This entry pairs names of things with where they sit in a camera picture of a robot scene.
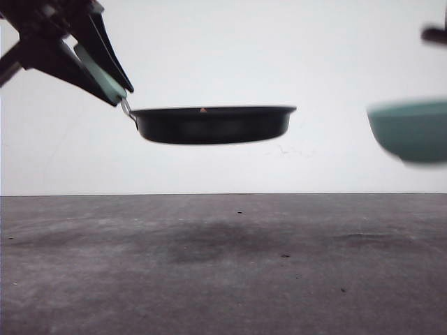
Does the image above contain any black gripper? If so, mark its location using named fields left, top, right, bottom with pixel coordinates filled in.
left=1, top=1, right=134, bottom=107

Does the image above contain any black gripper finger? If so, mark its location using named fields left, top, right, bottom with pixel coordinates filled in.
left=420, top=25, right=447, bottom=45

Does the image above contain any teal ceramic bowl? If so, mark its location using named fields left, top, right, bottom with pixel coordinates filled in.
left=366, top=98, right=446, bottom=165

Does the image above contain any black frying pan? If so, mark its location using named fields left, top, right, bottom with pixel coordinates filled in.
left=73, top=43, right=298, bottom=146

